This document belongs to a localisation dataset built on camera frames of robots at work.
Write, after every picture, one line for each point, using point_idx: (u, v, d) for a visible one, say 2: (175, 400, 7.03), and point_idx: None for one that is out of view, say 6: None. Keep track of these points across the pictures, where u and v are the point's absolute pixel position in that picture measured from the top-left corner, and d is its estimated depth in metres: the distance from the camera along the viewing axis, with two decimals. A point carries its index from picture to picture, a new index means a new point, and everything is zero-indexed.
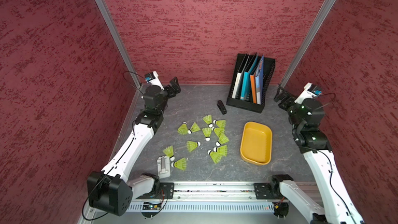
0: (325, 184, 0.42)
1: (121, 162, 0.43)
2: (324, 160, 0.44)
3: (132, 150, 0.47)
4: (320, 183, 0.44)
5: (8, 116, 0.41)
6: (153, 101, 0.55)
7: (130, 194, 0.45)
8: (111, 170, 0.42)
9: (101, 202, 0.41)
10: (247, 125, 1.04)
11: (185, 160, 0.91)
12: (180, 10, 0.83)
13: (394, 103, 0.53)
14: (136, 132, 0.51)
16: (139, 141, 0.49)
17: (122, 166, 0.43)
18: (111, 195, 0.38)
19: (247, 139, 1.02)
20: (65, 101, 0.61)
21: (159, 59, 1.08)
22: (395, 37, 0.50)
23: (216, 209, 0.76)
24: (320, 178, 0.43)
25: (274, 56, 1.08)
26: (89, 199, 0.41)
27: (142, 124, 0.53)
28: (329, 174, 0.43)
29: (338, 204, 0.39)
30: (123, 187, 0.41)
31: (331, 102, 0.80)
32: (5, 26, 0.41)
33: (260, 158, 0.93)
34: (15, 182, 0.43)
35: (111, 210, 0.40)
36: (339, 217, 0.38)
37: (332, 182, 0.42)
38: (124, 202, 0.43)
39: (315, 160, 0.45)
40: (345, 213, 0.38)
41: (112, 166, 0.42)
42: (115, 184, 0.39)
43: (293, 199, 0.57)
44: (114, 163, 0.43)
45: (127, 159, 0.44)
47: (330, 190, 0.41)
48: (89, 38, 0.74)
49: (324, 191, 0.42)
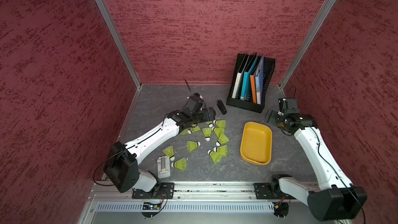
0: (317, 158, 0.44)
1: (142, 145, 0.46)
2: (312, 135, 0.49)
3: (155, 138, 0.49)
4: (310, 155, 0.47)
5: (8, 116, 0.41)
6: (195, 106, 0.62)
7: (136, 178, 0.46)
8: (131, 147, 0.45)
9: (112, 173, 0.44)
10: (247, 125, 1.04)
11: (185, 160, 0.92)
12: (180, 10, 0.83)
13: (394, 103, 0.53)
14: (164, 125, 0.53)
16: (164, 134, 0.51)
17: (141, 149, 0.45)
18: (122, 171, 0.41)
19: (247, 139, 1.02)
20: (65, 102, 0.61)
21: (159, 59, 1.08)
22: (395, 37, 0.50)
23: (217, 209, 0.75)
24: (310, 151, 0.47)
25: (274, 56, 1.08)
26: (105, 165, 0.45)
27: (171, 120, 0.56)
28: (317, 146, 0.46)
29: (328, 170, 0.42)
30: (133, 168, 0.43)
31: (331, 102, 0.80)
32: (5, 26, 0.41)
33: (260, 158, 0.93)
34: (15, 182, 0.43)
35: (116, 184, 0.43)
36: (330, 181, 0.40)
37: (321, 153, 0.45)
38: (129, 182, 0.45)
39: (303, 135, 0.49)
40: (335, 177, 0.41)
41: (133, 145, 0.46)
42: (128, 162, 0.41)
43: (293, 193, 0.57)
44: (136, 142, 0.47)
45: (147, 144, 0.47)
47: (320, 159, 0.44)
48: (89, 38, 0.74)
49: (314, 160, 0.45)
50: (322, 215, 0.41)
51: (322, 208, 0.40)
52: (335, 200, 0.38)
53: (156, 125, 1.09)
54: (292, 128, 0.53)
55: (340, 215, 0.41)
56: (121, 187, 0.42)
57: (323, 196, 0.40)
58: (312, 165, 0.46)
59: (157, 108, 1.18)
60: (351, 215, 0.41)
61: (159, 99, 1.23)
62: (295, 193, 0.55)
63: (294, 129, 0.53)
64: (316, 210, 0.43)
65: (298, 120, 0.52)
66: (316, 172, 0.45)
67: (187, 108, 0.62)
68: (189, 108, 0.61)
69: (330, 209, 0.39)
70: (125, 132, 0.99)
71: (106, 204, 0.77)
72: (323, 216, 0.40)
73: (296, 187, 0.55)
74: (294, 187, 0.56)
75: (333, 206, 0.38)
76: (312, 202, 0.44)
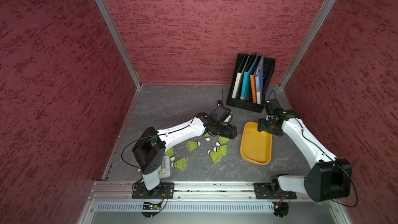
0: (304, 141, 0.49)
1: (171, 135, 0.50)
2: (295, 123, 0.55)
3: (183, 132, 0.52)
4: (298, 141, 0.51)
5: (8, 116, 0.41)
6: (223, 114, 0.65)
7: (158, 165, 0.50)
8: (161, 135, 0.49)
9: (138, 154, 0.48)
10: (247, 125, 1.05)
11: (185, 160, 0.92)
12: (180, 10, 0.83)
13: (394, 102, 0.53)
14: (193, 123, 0.57)
16: (190, 131, 0.54)
17: (170, 138, 0.49)
18: (148, 154, 0.45)
19: (247, 139, 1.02)
20: (65, 101, 0.61)
21: (159, 59, 1.08)
22: (395, 37, 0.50)
23: (216, 209, 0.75)
24: (297, 138, 0.51)
25: (274, 56, 1.08)
26: (135, 145, 0.49)
27: (199, 120, 0.59)
28: (301, 131, 0.52)
29: (314, 149, 0.46)
30: (160, 154, 0.45)
31: (331, 102, 0.80)
32: (5, 26, 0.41)
33: (260, 158, 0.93)
34: (15, 182, 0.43)
35: (141, 166, 0.46)
36: (317, 157, 0.44)
37: (306, 136, 0.50)
38: (152, 167, 0.48)
39: (288, 124, 0.55)
40: (321, 153, 0.45)
41: (164, 132, 0.50)
42: (157, 147, 0.45)
43: (293, 187, 0.57)
44: (167, 130, 0.51)
45: (176, 136, 0.50)
47: (306, 142, 0.49)
48: (89, 38, 0.74)
49: (302, 145, 0.49)
50: (318, 194, 0.42)
51: (317, 187, 0.42)
52: (325, 171, 0.41)
53: (156, 125, 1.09)
54: (278, 123, 0.60)
55: (336, 194, 0.42)
56: (144, 168, 0.45)
57: (315, 173, 0.42)
58: (302, 151, 0.50)
59: (157, 107, 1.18)
60: (346, 192, 0.43)
61: (159, 99, 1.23)
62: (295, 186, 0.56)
63: (280, 124, 0.59)
64: (314, 193, 0.44)
65: (282, 113, 0.59)
66: (306, 156, 0.48)
67: (214, 113, 0.65)
68: (217, 115, 0.65)
69: (324, 183, 0.41)
70: (125, 132, 0.99)
71: (106, 204, 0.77)
72: (320, 195, 0.42)
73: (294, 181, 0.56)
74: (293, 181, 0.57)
75: (325, 180, 0.41)
76: (309, 186, 0.46)
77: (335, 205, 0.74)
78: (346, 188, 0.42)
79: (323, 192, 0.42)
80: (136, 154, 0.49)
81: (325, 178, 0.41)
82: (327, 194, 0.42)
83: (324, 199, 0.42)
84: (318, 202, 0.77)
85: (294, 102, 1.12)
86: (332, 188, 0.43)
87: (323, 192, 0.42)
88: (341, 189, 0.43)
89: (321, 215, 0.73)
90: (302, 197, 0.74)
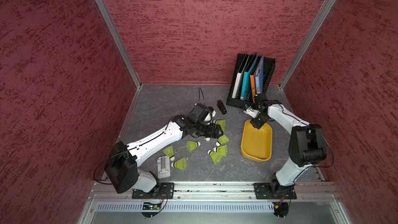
0: (284, 116, 0.58)
1: (143, 147, 0.46)
2: (275, 105, 0.66)
3: (157, 142, 0.48)
4: (279, 119, 0.61)
5: (8, 116, 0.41)
6: (201, 113, 0.62)
7: (134, 180, 0.47)
8: (132, 149, 0.45)
9: (111, 173, 0.44)
10: (247, 123, 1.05)
11: (185, 160, 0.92)
12: (180, 11, 0.84)
13: (394, 102, 0.53)
14: (168, 129, 0.53)
16: (166, 139, 0.51)
17: (142, 151, 0.45)
18: (121, 170, 0.41)
19: (247, 136, 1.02)
20: (65, 101, 0.61)
21: (159, 59, 1.09)
22: (395, 37, 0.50)
23: (216, 209, 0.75)
24: (279, 116, 0.61)
25: (274, 56, 1.08)
26: (105, 164, 0.45)
27: (175, 124, 0.55)
28: (280, 108, 0.63)
29: (292, 119, 0.55)
30: (132, 170, 0.42)
31: (331, 103, 0.79)
32: (5, 26, 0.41)
33: (260, 154, 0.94)
34: (15, 182, 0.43)
35: (115, 184, 0.43)
36: (294, 124, 0.53)
37: (285, 112, 0.60)
38: (127, 183, 0.44)
39: (270, 107, 0.66)
40: (297, 121, 0.54)
41: (135, 146, 0.46)
42: (127, 164, 0.41)
43: (287, 175, 0.60)
44: (138, 143, 0.46)
45: (149, 148, 0.47)
47: (286, 116, 0.57)
48: (89, 38, 0.74)
49: (283, 121, 0.58)
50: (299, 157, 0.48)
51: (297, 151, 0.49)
52: (300, 131, 0.49)
53: (156, 125, 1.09)
54: (265, 112, 0.70)
55: (315, 156, 0.49)
56: (117, 187, 0.42)
57: (294, 138, 0.50)
58: (283, 125, 0.59)
59: (157, 108, 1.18)
60: (324, 155, 0.49)
61: (159, 99, 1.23)
62: (288, 173, 0.59)
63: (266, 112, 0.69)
64: (296, 159, 0.50)
65: (267, 102, 0.69)
66: (287, 127, 0.56)
67: (193, 113, 0.62)
68: (195, 115, 0.61)
69: (302, 143, 0.48)
70: (125, 132, 0.99)
71: (106, 204, 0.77)
72: (299, 156, 0.48)
73: (286, 167, 0.60)
74: (285, 168, 0.60)
75: (301, 141, 0.48)
76: (291, 155, 0.52)
77: (335, 205, 0.73)
78: (323, 149, 0.49)
79: (301, 152, 0.48)
80: (108, 172, 0.45)
81: (301, 138, 0.48)
82: (307, 155, 0.49)
83: (304, 159, 0.48)
84: (318, 202, 0.77)
85: (293, 102, 1.13)
86: (311, 151, 0.49)
87: (302, 153, 0.49)
88: (320, 152, 0.49)
89: (321, 214, 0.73)
90: (302, 197, 0.74)
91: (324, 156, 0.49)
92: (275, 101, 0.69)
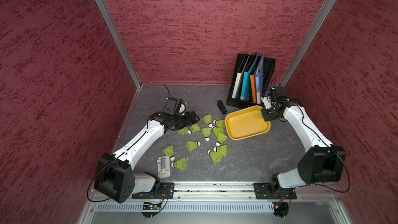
0: (303, 128, 0.50)
1: (131, 150, 0.46)
2: (297, 111, 0.55)
3: (143, 142, 0.49)
4: (296, 128, 0.53)
5: (8, 116, 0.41)
6: (175, 105, 0.66)
7: (132, 185, 0.46)
8: (121, 155, 0.44)
9: (105, 186, 0.43)
10: (258, 109, 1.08)
11: (185, 160, 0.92)
12: (180, 10, 0.83)
13: (394, 103, 0.53)
14: (150, 127, 0.54)
16: (151, 136, 0.52)
17: (132, 154, 0.45)
18: (116, 180, 0.40)
19: (245, 116, 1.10)
20: (65, 101, 0.61)
21: (159, 59, 1.08)
22: (395, 37, 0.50)
23: (217, 209, 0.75)
24: (297, 124, 0.53)
25: (274, 56, 1.08)
26: (96, 179, 0.43)
27: (155, 121, 0.57)
28: (300, 116, 0.53)
29: (311, 135, 0.48)
30: (129, 173, 0.43)
31: (331, 103, 0.79)
32: (5, 25, 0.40)
33: (238, 132, 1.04)
34: (15, 182, 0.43)
35: (114, 195, 0.41)
36: (313, 142, 0.46)
37: (305, 122, 0.51)
38: (126, 190, 0.44)
39: (290, 111, 0.56)
40: (316, 139, 0.46)
41: (123, 152, 0.45)
42: (122, 169, 0.41)
43: (290, 182, 0.58)
44: (125, 149, 0.46)
45: (138, 149, 0.47)
47: (305, 128, 0.50)
48: (89, 38, 0.74)
49: (300, 130, 0.51)
50: (310, 179, 0.44)
51: (309, 172, 0.44)
52: (319, 156, 0.42)
53: None
54: (280, 110, 0.62)
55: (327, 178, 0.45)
56: (118, 197, 0.41)
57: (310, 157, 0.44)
58: (298, 134, 0.53)
59: (157, 108, 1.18)
60: (337, 176, 0.45)
61: (159, 99, 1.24)
62: (292, 180, 0.57)
63: (281, 110, 0.61)
64: (305, 175, 0.46)
65: (285, 100, 0.60)
66: (301, 139, 0.51)
67: (168, 108, 0.64)
68: (170, 108, 0.64)
69: (317, 168, 0.43)
70: (125, 133, 0.99)
71: (105, 204, 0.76)
72: (310, 178, 0.44)
73: (291, 174, 0.57)
74: (289, 176, 0.59)
75: (317, 165, 0.43)
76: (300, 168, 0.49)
77: (335, 205, 0.73)
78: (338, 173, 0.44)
79: (314, 176, 0.45)
80: (102, 186, 0.43)
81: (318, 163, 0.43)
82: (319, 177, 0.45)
83: (314, 181, 0.45)
84: (318, 202, 0.77)
85: None
86: (325, 174, 0.45)
87: (315, 176, 0.45)
88: (332, 175, 0.45)
89: (321, 215, 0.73)
90: (302, 197, 0.74)
91: (336, 178, 0.45)
92: (296, 103, 0.58)
